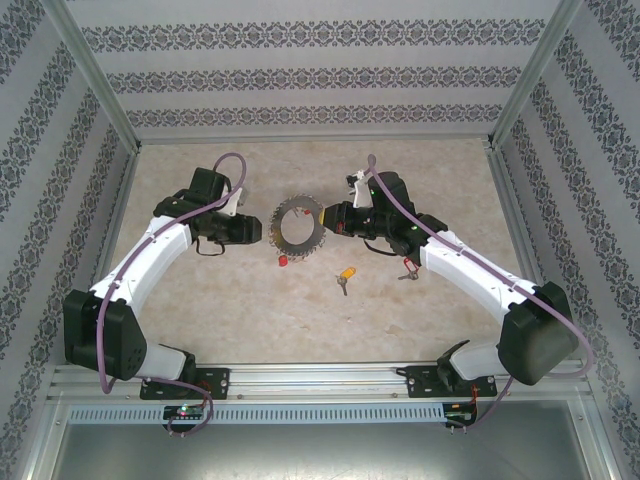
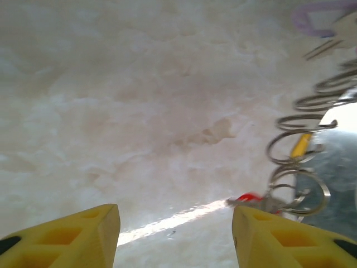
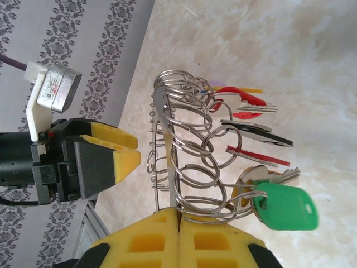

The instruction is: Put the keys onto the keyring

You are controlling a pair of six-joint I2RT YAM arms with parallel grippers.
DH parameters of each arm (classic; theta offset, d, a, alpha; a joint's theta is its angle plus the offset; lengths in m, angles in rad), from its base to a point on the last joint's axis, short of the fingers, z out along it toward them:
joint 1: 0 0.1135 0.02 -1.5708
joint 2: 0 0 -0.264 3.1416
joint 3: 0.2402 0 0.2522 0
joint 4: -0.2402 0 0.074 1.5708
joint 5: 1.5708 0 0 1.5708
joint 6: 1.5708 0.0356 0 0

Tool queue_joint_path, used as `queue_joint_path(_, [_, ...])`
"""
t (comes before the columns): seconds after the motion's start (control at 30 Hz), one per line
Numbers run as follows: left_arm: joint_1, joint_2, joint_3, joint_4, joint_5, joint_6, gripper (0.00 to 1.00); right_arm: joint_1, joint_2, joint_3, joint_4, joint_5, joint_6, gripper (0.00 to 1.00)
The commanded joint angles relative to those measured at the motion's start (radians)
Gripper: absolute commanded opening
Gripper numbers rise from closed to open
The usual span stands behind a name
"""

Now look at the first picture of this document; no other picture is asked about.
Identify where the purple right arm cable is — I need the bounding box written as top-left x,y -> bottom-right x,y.
366,153 -> 597,434

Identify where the aluminium frame post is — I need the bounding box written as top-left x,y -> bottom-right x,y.
42,0 -> 143,151
485,0 -> 585,150

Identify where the yellow tag key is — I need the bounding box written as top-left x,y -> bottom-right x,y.
336,267 -> 358,298

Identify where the large metal keyring disc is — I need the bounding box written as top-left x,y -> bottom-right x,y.
268,193 -> 327,262

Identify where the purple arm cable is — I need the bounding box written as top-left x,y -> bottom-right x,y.
366,153 -> 597,434
96,152 -> 250,439

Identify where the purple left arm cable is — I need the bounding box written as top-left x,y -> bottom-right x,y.
96,152 -> 250,439

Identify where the slotted grey cable duct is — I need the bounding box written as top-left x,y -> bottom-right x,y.
67,403 -> 446,424

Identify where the small controller board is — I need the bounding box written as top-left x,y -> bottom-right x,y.
444,407 -> 479,426
162,404 -> 209,426

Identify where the grey sheet metal panel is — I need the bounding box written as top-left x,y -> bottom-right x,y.
29,422 -> 616,480

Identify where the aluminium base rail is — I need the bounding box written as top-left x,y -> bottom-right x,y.
47,363 -> 589,401

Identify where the aluminium frame bar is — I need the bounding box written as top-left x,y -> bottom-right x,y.
62,147 -> 144,369
487,144 -> 556,361
137,138 -> 494,147

